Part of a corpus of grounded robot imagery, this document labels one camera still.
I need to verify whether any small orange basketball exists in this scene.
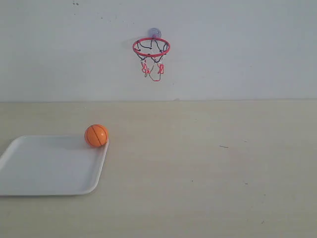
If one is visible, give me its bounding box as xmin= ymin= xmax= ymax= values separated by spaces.
xmin=84 ymin=124 xmax=109 ymax=148

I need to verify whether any red mini basketball hoop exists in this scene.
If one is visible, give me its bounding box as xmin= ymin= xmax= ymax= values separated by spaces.
xmin=132 ymin=37 xmax=170 ymax=82

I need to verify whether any clear suction cup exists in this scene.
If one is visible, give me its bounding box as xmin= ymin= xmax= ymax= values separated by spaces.
xmin=148 ymin=28 xmax=161 ymax=38

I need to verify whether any white plastic tray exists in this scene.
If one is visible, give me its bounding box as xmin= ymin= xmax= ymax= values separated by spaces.
xmin=0 ymin=135 xmax=108 ymax=196

